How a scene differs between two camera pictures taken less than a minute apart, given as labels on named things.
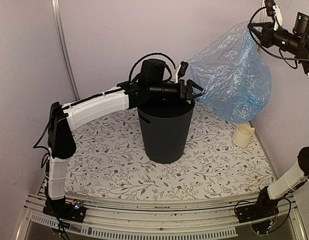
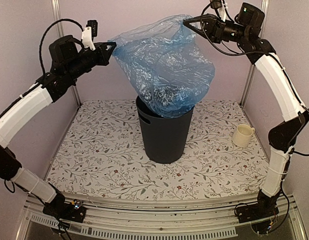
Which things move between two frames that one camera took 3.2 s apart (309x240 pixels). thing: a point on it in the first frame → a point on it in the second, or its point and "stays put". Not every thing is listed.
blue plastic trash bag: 231,76 → 169,69
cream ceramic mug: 242,135 stays put
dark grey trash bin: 165,125 stays put
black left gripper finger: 190,82 → 106,48
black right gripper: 266,37 → 215,26
